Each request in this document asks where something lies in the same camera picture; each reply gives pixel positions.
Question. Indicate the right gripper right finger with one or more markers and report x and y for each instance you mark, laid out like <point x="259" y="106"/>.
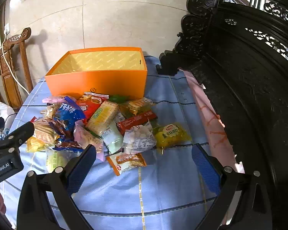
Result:
<point x="241" y="199"/>

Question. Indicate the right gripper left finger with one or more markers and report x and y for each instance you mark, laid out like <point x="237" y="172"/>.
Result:
<point x="34" y="210"/>

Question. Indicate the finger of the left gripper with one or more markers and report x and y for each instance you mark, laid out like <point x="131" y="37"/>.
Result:
<point x="20" y="135"/>

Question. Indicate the biscuit packet clear wrap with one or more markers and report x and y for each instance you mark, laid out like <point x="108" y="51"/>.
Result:
<point x="44" y="131"/>

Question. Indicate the blue snack bag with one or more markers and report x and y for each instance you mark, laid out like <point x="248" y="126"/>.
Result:
<point x="68" y="114"/>

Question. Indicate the pink snack packet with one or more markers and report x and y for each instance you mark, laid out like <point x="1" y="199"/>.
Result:
<point x="83" y="137"/>

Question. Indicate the red snack bag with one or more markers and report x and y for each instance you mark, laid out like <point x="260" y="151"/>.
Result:
<point x="89" y="102"/>

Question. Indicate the cracker pack green label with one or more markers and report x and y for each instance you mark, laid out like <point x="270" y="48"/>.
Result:
<point x="102" y="117"/>

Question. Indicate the yellow snack packet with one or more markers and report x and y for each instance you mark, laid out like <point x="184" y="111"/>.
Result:
<point x="170" y="135"/>

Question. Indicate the orange white snack packet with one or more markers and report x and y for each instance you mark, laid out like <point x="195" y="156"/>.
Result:
<point x="122" y="162"/>

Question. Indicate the red chocolate bar wrapper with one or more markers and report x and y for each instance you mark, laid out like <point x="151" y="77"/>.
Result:
<point x="135" y="121"/>

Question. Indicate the green snack packet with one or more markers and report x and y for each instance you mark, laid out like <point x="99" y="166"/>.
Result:
<point x="118" y="98"/>

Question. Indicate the clear white candy bag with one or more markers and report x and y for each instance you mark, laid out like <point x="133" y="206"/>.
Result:
<point x="139" y="139"/>

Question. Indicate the white plastic bag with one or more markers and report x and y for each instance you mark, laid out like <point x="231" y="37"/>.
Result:
<point x="7" y="116"/>

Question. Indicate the brown wooden chair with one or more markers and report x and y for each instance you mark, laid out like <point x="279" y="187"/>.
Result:
<point x="7" y="71"/>

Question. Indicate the pink patterned cloth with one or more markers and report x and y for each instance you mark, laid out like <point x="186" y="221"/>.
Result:
<point x="220" y="146"/>

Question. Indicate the blue tablecloth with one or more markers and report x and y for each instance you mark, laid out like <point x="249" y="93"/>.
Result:
<point x="168" y="193"/>

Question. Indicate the orange cardboard box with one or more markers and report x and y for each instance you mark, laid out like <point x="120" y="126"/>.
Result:
<point x="104" y="70"/>

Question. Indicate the dark carved wooden furniture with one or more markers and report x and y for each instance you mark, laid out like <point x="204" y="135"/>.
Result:
<point x="240" y="53"/>

